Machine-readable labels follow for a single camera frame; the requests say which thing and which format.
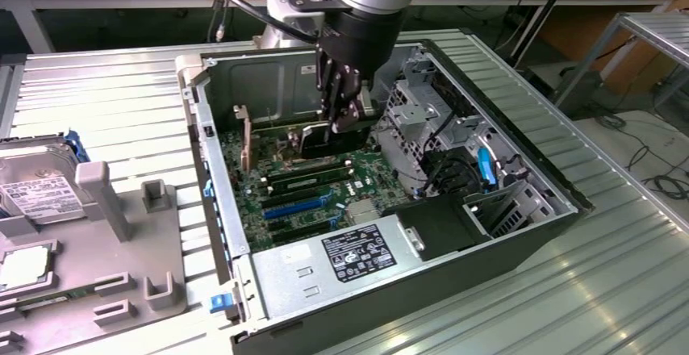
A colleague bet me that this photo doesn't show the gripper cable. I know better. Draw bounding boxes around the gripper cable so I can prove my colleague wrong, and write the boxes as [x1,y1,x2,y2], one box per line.
[197,0,319,45]

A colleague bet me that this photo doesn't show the grey parts rack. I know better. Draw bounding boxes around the grey parts rack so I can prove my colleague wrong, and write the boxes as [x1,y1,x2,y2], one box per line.
[0,160,191,355]

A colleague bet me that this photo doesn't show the blue case latch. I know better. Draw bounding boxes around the blue case latch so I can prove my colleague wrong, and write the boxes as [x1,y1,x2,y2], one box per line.
[207,293,239,315]

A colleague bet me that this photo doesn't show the silver CPU chip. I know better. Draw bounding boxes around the silver CPU chip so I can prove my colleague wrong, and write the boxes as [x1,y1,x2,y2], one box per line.
[0,245,53,288]

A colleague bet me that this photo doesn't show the metal disk bay cage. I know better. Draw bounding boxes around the metal disk bay cage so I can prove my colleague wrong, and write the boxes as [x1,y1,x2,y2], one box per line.
[375,46,486,158]

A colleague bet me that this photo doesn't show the silver hard disk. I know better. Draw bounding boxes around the silver hard disk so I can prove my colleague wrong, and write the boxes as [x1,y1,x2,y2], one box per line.
[0,135,82,226]

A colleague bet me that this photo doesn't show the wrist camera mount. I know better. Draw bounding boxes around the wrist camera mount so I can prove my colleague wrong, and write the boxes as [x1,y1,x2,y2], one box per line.
[264,0,353,44]

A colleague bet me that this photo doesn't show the black wire bundle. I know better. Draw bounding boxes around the black wire bundle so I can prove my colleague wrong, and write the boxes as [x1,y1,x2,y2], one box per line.
[416,146,486,199]

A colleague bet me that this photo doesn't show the blue disk bracket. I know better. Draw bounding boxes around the blue disk bracket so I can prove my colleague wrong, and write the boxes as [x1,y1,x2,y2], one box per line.
[61,130,92,167]

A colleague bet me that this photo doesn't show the black plastic shroud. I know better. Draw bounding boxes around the black plastic shroud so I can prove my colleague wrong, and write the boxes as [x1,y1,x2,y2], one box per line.
[381,196,491,262]

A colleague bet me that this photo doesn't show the green motherboard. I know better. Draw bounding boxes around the green motherboard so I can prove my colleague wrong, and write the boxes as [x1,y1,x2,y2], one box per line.
[217,127,419,253]

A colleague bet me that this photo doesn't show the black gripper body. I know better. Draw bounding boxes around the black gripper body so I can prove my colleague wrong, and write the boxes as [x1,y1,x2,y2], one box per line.
[313,6,406,86]

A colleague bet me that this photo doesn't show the metal frame table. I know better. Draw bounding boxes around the metal frame table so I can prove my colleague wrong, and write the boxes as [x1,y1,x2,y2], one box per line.
[552,10,689,111]

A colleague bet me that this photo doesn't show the black slanted pole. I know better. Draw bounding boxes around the black slanted pole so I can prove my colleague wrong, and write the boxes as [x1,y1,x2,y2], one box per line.
[507,0,580,62]

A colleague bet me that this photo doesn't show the open black PC case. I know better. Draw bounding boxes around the open black PC case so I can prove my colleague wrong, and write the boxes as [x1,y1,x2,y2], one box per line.
[175,38,596,355]

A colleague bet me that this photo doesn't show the dark equipment box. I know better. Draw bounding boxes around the dark equipment box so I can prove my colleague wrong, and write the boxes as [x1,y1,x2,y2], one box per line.
[523,62,604,119]

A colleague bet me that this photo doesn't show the black floor cables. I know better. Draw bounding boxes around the black floor cables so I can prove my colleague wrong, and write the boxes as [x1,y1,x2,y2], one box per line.
[594,111,689,202]

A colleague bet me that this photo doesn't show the grey power supply unit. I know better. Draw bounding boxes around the grey power supply unit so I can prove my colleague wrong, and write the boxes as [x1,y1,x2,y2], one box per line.
[247,213,427,320]

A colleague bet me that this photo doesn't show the installed green RAM stick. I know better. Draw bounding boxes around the installed green RAM stick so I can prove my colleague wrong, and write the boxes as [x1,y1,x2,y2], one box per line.
[267,165,349,194]

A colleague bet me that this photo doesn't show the blue expansion slot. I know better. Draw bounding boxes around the blue expansion slot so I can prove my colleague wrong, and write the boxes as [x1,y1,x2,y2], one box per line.
[261,194,331,219]

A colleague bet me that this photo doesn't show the silver chipset heat sink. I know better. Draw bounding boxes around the silver chipset heat sink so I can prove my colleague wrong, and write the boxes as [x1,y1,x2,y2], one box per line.
[345,199,381,222]

